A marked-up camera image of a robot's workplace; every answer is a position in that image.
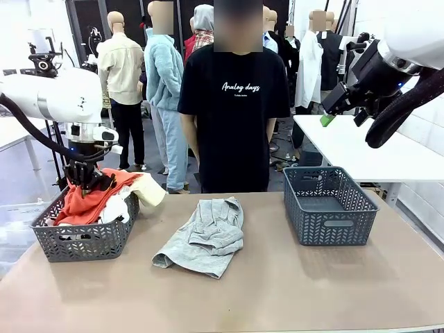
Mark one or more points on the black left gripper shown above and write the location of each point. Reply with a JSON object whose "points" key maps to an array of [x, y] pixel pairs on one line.
{"points": [[85, 156]]}

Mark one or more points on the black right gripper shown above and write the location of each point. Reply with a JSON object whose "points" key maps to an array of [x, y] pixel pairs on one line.
{"points": [[374, 76]]}

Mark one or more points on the red orange garment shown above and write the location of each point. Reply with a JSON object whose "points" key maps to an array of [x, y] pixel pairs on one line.
{"points": [[83, 206]]}

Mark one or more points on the white black-printed t-shirt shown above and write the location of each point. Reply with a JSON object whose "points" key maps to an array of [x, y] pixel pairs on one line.
{"points": [[114, 209]]}

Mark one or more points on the pale yellow garment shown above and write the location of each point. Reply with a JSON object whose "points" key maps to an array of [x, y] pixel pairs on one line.
{"points": [[151, 192]]}

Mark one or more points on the grey shorts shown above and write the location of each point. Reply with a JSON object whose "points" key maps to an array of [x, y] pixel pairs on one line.
{"points": [[211, 225]]}

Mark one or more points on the person's left forearm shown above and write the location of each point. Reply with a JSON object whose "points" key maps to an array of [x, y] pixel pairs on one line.
{"points": [[270, 128]]}

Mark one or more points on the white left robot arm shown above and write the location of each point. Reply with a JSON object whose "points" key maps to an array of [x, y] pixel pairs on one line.
{"points": [[52, 97]]}

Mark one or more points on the large white table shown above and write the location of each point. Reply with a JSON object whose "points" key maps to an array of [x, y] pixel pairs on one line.
{"points": [[347, 152]]}

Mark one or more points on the mannequin in black shirt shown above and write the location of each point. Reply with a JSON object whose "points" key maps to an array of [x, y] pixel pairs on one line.
{"points": [[329, 55]]}

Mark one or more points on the mannequin in white shirt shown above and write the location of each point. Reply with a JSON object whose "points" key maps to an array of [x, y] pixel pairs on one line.
{"points": [[308, 69]]}

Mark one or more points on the grey plastic basket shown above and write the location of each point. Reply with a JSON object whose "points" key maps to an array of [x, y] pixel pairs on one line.
{"points": [[329, 225], [90, 243]]}

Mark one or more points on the mannequin in black clothes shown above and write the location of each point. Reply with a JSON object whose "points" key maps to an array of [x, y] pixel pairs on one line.
{"points": [[289, 59]]}

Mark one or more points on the small white table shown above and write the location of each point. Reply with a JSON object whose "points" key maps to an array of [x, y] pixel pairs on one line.
{"points": [[14, 133]]}

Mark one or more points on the mannequin in blue shirt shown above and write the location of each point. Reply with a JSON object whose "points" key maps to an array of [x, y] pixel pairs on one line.
{"points": [[270, 43]]}

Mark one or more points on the mannequin in cream jacket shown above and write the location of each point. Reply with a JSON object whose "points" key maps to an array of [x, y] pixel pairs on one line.
{"points": [[121, 69]]}

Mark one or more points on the person in black t-shirt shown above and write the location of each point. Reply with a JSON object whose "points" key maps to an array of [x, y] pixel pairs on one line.
{"points": [[236, 138]]}

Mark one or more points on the mannequin in blue fleece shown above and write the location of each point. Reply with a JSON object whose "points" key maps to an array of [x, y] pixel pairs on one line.
{"points": [[163, 76]]}

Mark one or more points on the dark-haired person with red clip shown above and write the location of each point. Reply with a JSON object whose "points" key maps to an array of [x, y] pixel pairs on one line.
{"points": [[142, 31]]}

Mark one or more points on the mannequin in grey hood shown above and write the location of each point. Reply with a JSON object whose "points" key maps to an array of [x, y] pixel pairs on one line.
{"points": [[203, 21]]}

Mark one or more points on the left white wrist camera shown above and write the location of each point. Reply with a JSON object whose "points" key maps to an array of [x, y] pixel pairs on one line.
{"points": [[117, 149]]}

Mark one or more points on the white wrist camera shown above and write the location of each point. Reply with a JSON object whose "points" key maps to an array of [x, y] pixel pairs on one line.
{"points": [[117, 149], [357, 43]]}

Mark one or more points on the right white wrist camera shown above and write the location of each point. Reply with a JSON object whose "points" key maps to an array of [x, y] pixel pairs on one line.
{"points": [[357, 43]]}

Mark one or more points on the black camera tripod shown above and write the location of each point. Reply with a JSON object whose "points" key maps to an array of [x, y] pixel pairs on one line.
{"points": [[43, 64]]}

